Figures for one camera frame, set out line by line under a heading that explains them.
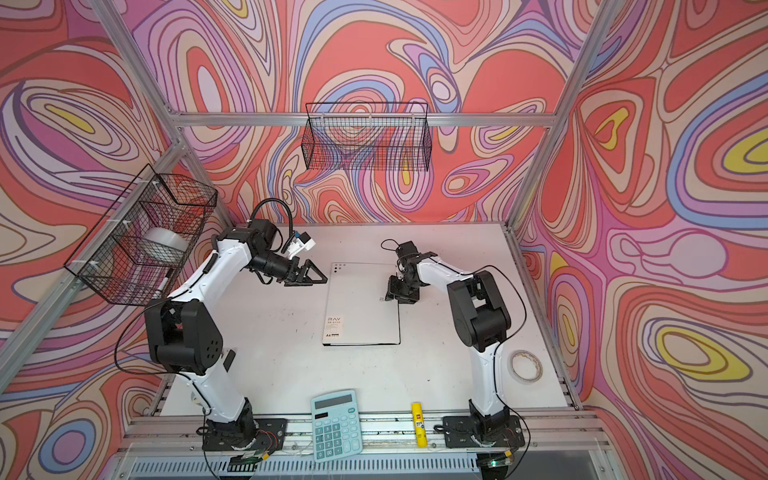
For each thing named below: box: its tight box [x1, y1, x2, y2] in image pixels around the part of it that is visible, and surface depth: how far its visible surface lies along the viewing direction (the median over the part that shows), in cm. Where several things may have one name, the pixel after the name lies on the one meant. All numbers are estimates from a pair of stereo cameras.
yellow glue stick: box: [412, 402, 428, 448], surface depth 75 cm
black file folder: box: [322, 262, 401, 346], surface depth 95 cm
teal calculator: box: [311, 389, 364, 462], surface depth 75 cm
